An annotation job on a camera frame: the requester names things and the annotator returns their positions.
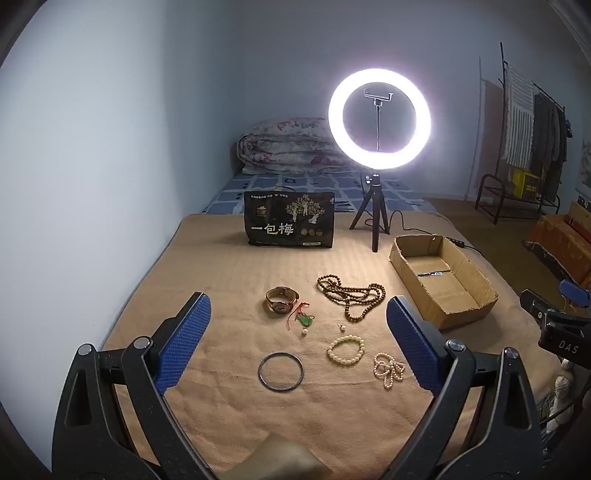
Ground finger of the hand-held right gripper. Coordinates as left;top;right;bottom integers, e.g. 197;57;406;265
558;279;591;308
520;289;571;330

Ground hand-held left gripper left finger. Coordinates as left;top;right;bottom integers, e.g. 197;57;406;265
52;292;218;480

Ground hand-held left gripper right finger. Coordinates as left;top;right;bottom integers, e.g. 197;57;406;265
385;295;543;480

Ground small pearl bracelet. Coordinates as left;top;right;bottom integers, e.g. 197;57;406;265
373;352;406;390

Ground cardboard box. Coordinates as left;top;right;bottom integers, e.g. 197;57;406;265
389;234;499;330

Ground white bead bracelet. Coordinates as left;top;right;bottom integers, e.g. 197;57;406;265
326;335;366;364

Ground wooden bead necklace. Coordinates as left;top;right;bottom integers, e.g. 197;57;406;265
316;274;386;323

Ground metal bangle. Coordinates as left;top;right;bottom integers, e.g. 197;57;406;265
258;353;304;393

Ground brown strap wristwatch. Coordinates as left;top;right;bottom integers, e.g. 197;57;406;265
265;286;300;315

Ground red cord green pendant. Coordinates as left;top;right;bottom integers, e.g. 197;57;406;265
286;301;317;330

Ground person's right hand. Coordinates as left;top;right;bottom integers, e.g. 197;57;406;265
546;360;575;432

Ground orange cloth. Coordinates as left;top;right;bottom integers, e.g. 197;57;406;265
526;215;591;287

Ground black tripod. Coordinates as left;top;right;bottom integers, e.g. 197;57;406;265
349;172;393;253

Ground black clothes rack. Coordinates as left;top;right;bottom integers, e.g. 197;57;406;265
475;42;573;225

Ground blurred beige object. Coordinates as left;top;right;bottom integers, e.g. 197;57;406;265
222;431;333;480

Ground dark hanging clothes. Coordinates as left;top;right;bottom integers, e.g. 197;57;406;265
529;92;573;188

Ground black snack bag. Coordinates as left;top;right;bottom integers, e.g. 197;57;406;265
244;190;335;248

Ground white striped hanging cloth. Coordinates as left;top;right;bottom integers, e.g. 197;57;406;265
501;65;536;167

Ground folded floral quilt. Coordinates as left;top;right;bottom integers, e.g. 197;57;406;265
237;117;347;175

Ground phone holder clip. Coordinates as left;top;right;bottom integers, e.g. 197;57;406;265
364;88;394;153

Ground white ring light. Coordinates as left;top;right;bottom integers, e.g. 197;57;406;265
329;68;431;171

